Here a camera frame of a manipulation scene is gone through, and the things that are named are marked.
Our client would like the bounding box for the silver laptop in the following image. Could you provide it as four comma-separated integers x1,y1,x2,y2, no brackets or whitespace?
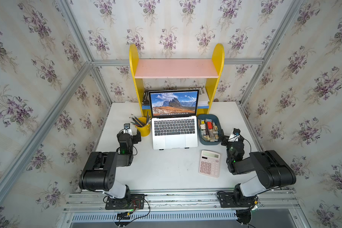
149,89,199,150

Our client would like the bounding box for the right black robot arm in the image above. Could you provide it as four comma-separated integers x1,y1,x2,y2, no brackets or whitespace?
221,135,296,198

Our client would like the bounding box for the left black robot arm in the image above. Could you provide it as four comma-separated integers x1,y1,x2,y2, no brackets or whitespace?
78,130,142,200

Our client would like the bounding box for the yellow pencil cup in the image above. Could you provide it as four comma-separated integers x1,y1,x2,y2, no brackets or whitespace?
136,117,151,137

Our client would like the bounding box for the pencils bundle in cup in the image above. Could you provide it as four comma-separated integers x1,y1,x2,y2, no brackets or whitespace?
130,112,152,127

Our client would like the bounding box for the teal storage tray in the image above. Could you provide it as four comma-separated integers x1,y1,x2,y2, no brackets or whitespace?
197,114,224,145

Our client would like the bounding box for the pink calculator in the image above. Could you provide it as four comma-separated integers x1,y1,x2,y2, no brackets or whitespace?
199,150,220,178

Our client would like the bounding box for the red block in tray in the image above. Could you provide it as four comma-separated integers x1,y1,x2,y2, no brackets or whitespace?
206,119,213,130

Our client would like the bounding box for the black book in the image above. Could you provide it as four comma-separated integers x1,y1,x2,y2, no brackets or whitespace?
142,90,150,106

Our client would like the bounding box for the white book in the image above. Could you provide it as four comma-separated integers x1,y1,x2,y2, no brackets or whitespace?
198,87,210,106

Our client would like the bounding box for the yellow pink shelf unit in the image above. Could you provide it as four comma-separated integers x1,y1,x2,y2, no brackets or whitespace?
129,44,225,116

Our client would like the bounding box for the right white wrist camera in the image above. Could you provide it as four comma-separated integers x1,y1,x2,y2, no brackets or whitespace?
228,128,240,142

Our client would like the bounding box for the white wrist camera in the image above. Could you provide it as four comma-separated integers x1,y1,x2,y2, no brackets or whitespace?
123,123,133,135
228,128,240,142

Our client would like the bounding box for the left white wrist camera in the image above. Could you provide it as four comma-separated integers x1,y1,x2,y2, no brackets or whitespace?
123,123,133,135

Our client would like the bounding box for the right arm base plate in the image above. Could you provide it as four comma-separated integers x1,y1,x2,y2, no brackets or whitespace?
216,191,258,208

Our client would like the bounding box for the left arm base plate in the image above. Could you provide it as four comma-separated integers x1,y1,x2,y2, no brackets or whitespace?
105,194,145,210

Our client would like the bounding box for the aluminium frame rail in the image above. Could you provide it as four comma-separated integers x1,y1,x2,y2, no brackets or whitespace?
58,189,309,228

